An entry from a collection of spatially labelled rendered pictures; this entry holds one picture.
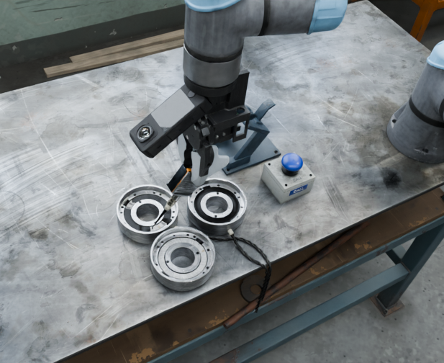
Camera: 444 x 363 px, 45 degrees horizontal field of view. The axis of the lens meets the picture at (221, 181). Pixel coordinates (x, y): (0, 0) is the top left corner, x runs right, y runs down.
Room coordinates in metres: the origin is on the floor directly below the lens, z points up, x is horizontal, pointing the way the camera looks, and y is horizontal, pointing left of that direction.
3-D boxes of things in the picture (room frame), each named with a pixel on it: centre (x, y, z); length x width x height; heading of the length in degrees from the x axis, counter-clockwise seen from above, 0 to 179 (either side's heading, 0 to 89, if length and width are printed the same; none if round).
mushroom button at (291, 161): (0.68, -0.12, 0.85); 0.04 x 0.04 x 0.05
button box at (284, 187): (0.68, -0.13, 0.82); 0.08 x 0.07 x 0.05; 126
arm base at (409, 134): (0.87, -0.41, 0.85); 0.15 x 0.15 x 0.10
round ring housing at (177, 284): (0.47, 0.04, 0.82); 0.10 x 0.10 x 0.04
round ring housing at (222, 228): (0.58, 0.00, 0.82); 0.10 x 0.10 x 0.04
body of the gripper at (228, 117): (0.57, 0.03, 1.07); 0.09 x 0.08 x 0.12; 127
